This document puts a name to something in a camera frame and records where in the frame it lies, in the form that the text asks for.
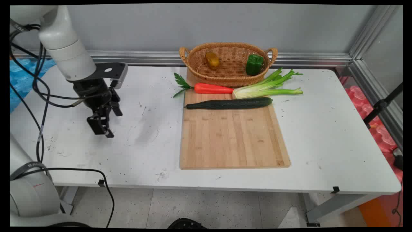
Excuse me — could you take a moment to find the orange floor mat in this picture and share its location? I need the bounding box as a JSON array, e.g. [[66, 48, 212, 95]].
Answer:
[[358, 193, 403, 227]]

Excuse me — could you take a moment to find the bamboo cutting board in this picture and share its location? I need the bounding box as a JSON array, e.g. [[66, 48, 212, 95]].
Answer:
[[179, 69, 291, 170]]

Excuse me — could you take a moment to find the black round floor object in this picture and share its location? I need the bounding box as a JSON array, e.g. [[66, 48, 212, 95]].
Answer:
[[167, 218, 208, 229]]

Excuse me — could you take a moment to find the aluminium corner frame profile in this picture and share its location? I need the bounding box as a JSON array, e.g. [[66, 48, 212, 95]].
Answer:
[[349, 5, 403, 152]]

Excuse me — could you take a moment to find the thin black cable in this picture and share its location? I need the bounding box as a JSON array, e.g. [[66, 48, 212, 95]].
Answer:
[[32, 43, 113, 108]]

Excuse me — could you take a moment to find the orange carrot with green leaves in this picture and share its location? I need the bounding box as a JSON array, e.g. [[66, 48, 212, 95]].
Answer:
[[173, 73, 234, 98]]

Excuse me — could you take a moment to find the oval wicker basket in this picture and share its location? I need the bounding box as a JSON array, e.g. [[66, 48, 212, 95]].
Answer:
[[179, 42, 278, 88]]

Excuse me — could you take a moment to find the horizontal aluminium frame rail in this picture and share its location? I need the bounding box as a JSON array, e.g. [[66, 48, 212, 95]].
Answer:
[[84, 50, 353, 68]]

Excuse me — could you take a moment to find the black cable at arm base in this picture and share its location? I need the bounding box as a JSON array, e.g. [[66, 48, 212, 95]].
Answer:
[[11, 167, 115, 228]]

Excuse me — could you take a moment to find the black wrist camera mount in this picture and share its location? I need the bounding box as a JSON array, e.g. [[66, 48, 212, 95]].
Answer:
[[93, 62, 128, 90]]

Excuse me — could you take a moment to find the black tripod stand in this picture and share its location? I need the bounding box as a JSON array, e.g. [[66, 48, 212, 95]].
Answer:
[[363, 82, 403, 129]]

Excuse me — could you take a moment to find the black strap with white lettering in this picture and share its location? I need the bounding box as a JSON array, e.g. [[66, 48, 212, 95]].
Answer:
[[10, 162, 48, 181]]

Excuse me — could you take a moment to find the green celery bunch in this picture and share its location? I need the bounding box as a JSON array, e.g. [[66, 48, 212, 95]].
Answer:
[[232, 67, 304, 99]]

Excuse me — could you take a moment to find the black cable with white label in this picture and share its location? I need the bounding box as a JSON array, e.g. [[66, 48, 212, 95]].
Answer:
[[10, 24, 52, 163]]

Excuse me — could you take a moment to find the brown potato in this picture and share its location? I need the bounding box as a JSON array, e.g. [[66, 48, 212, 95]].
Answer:
[[205, 52, 220, 70]]

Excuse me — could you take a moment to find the red plastic packaging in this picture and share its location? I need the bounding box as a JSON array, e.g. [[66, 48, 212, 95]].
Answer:
[[338, 76, 403, 184]]

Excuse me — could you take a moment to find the grey table leg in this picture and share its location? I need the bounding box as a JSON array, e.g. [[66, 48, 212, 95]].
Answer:
[[305, 193, 383, 227], [57, 186, 78, 215]]

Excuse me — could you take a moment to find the blue plastic sheet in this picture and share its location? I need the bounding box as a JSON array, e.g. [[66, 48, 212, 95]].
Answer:
[[10, 58, 57, 113]]

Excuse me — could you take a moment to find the green bell pepper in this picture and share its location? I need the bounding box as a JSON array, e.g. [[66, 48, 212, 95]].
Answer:
[[246, 54, 264, 76]]

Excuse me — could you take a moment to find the dark green cucumber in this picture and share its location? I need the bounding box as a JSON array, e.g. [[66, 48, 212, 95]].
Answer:
[[186, 97, 273, 110]]

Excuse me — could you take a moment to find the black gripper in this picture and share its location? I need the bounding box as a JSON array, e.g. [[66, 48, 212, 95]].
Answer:
[[73, 78, 123, 138]]

